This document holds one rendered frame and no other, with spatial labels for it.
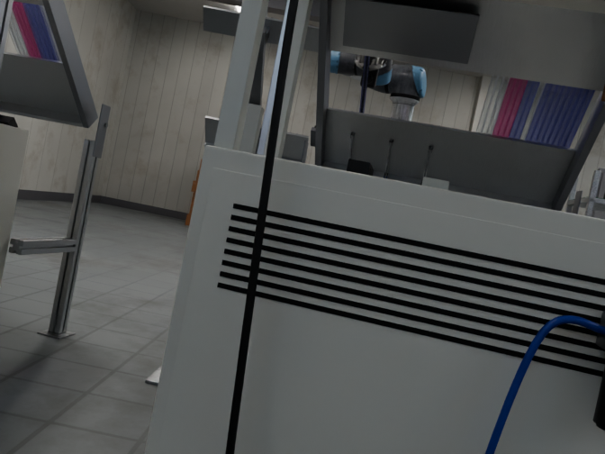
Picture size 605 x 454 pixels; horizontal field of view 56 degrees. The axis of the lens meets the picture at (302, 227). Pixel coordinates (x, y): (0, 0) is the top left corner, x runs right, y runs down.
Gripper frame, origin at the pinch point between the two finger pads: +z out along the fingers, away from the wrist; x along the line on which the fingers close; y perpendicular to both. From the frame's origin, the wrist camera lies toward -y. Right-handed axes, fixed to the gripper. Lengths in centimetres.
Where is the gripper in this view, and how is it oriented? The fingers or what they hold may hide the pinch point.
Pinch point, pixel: (365, 68)
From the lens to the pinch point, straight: 168.2
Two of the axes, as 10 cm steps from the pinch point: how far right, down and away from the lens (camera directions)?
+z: -2.5, 5.2, -8.2
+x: 9.6, 2.0, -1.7
